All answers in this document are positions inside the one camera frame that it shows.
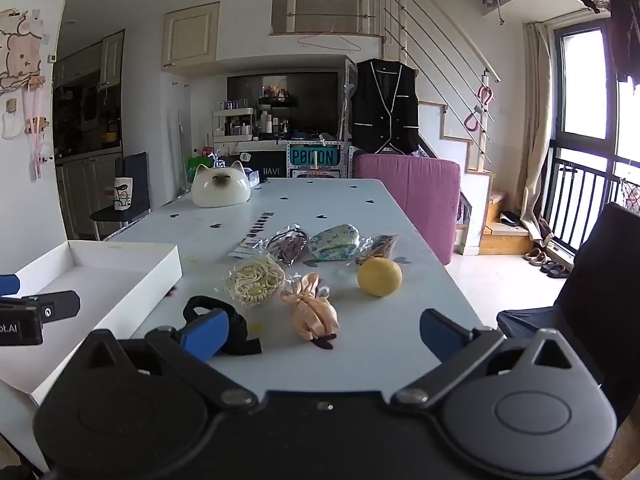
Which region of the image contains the white shelf rack with bottles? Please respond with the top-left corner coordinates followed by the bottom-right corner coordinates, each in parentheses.
top-left (212, 100), bottom-right (253, 141)

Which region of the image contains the black dining chair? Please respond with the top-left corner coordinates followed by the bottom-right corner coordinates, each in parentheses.
top-left (90, 151), bottom-right (152, 241)

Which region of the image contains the peach scrunchie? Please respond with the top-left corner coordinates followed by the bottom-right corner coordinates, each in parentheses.
top-left (279, 271), bottom-right (341, 343)

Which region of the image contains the blue floral fabric pouch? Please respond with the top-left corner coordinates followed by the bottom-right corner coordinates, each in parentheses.
top-left (306, 223), bottom-right (362, 263)

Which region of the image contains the bear print wall cloth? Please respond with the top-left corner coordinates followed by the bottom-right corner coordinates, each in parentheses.
top-left (0, 7), bottom-right (48, 93)

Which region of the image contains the yellow coil hair ties bag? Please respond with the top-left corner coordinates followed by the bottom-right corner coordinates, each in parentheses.
top-left (220, 255), bottom-right (288, 309)

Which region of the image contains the small white blue packet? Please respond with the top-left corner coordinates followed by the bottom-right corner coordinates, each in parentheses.
top-left (229, 237), bottom-right (266, 260)

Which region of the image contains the pink cushioned chair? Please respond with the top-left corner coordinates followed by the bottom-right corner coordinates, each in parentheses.
top-left (354, 152), bottom-right (462, 266)

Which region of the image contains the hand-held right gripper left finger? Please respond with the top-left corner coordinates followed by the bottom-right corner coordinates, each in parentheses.
top-left (75, 308), bottom-right (260, 411)

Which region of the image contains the brown braided cords bag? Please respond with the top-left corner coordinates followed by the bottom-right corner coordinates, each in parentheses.
top-left (260, 225), bottom-right (311, 267)

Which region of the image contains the yellow soft ball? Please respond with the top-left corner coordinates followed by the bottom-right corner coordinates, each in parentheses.
top-left (356, 256), bottom-right (403, 298)

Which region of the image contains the black balcony railing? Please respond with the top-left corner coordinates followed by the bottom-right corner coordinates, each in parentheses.
top-left (547, 145), bottom-right (640, 256)

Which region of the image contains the green plastic bag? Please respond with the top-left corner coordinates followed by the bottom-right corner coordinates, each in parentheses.
top-left (186, 155), bottom-right (211, 186)

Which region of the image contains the brown patterned plastic bag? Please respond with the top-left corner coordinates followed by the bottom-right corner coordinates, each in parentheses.
top-left (354, 234), bottom-right (401, 267)

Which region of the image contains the beige curtain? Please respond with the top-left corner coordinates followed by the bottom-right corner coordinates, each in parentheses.
top-left (515, 21), bottom-right (556, 233)

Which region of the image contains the black elastic band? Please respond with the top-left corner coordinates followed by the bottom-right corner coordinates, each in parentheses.
top-left (182, 296), bottom-right (263, 357)

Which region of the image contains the pink wire hanger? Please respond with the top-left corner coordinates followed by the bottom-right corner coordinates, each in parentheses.
top-left (296, 30), bottom-right (362, 53)

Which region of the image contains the white shallow tray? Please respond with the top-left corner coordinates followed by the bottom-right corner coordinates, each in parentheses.
top-left (0, 240), bottom-right (183, 408)

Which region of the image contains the staircase cable railing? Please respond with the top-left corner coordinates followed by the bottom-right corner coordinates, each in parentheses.
top-left (382, 0), bottom-right (501, 161)

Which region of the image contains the black vest with white trim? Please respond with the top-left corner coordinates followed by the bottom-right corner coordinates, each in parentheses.
top-left (350, 58), bottom-right (421, 155)

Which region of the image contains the black fabric chair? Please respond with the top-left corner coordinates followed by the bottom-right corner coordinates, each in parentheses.
top-left (496, 201), bottom-right (640, 426)

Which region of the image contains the small framed sign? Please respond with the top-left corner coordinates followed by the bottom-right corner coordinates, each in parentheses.
top-left (290, 167), bottom-right (343, 179)

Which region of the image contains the black chalkboard sign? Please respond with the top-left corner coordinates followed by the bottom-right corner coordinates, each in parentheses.
top-left (239, 150), bottom-right (288, 181)

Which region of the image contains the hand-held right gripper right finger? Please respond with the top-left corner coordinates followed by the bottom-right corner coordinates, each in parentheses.
top-left (391, 309), bottom-right (601, 409)

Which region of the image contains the white cat-shaped ceramic container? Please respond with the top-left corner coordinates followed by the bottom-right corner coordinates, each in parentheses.
top-left (191, 161), bottom-right (252, 208)

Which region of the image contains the wooden staircase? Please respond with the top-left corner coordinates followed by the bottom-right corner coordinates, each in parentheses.
top-left (417, 100), bottom-right (536, 256)

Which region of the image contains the white mug with print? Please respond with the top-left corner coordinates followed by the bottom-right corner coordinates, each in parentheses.
top-left (112, 176), bottom-right (135, 211)

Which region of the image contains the teal sign plate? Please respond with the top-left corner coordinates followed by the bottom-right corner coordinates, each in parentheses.
top-left (286, 142), bottom-right (343, 168)

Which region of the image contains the cream cabinet door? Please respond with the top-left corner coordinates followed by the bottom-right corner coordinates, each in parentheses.
top-left (161, 1), bottom-right (221, 68)

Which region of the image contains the wire hanging basket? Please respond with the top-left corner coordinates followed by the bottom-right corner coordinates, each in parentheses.
top-left (619, 177), bottom-right (640, 213)

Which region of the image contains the dark hanging garment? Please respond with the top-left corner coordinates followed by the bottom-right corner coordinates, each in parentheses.
top-left (602, 0), bottom-right (640, 86)

